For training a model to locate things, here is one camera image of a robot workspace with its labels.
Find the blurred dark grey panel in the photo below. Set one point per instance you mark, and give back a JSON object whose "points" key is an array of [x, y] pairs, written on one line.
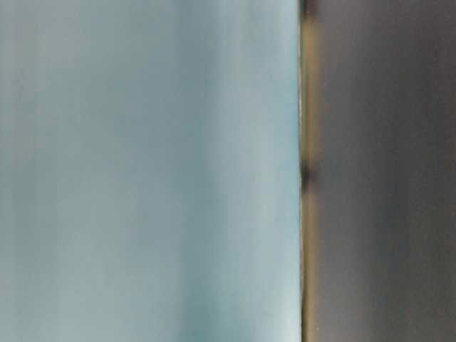
{"points": [[378, 170]]}

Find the blurred light blue panel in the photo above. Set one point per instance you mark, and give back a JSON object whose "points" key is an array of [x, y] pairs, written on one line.
{"points": [[149, 171]]}

